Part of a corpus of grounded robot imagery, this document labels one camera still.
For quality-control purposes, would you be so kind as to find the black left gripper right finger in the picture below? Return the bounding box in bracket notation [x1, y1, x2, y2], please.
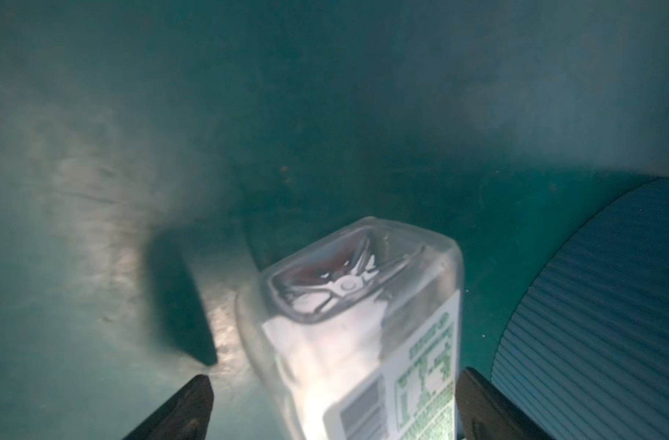
[456, 368, 552, 440]

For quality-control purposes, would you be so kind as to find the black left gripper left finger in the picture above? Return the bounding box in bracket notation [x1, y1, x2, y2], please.
[125, 374, 215, 440]

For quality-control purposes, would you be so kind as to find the square bottle green label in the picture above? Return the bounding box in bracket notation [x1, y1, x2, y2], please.
[235, 217, 464, 439]

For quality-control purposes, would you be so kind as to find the blue ribbed trash bin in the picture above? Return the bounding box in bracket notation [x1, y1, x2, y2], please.
[491, 179, 669, 439]

